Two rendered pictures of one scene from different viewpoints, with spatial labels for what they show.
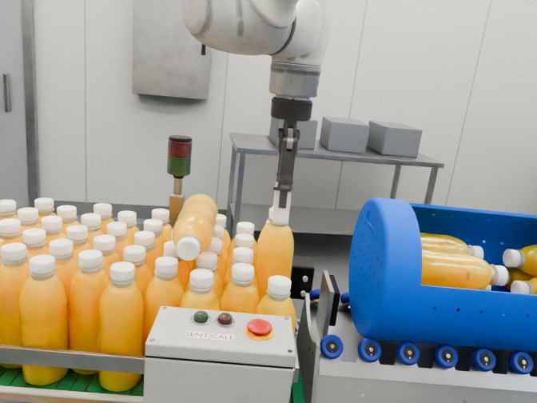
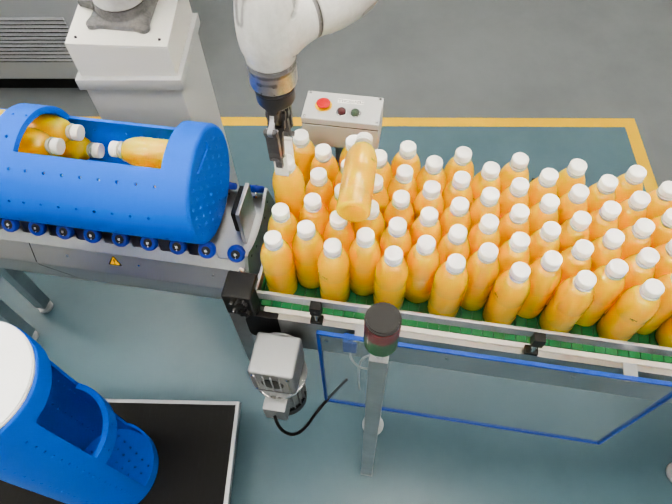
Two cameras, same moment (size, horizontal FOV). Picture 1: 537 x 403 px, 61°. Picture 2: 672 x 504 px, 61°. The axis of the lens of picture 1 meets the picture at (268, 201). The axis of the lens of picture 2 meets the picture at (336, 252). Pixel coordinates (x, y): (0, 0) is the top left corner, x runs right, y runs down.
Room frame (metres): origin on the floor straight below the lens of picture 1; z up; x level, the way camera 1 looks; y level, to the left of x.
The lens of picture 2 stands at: (1.64, 0.28, 2.14)
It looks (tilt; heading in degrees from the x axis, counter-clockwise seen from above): 58 degrees down; 195
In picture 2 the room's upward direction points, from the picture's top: 3 degrees counter-clockwise
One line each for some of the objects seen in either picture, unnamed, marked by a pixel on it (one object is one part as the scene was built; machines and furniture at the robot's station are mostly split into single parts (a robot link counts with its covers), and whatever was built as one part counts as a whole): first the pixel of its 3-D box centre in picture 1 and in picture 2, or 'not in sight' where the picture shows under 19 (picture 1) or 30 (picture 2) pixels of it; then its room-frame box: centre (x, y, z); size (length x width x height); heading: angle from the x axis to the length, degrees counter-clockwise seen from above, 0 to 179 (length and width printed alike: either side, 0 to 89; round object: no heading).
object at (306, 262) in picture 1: (296, 280); (243, 293); (1.07, -0.09, 0.95); 0.10 x 0.07 x 0.10; 3
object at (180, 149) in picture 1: (180, 148); (382, 325); (1.22, 0.25, 1.23); 0.06 x 0.06 x 0.04
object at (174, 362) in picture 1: (220, 357); (342, 120); (0.58, 0.04, 1.05); 0.20 x 0.10 x 0.10; 93
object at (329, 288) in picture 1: (328, 307); (243, 213); (0.88, -0.15, 0.99); 0.10 x 0.02 x 0.12; 3
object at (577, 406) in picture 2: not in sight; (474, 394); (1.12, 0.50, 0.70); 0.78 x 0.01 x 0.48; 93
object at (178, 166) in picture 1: (179, 164); (381, 335); (1.22, 0.25, 1.18); 0.06 x 0.06 x 0.05
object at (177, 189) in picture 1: (179, 165); (381, 336); (1.22, 0.25, 1.18); 0.06 x 0.06 x 0.16
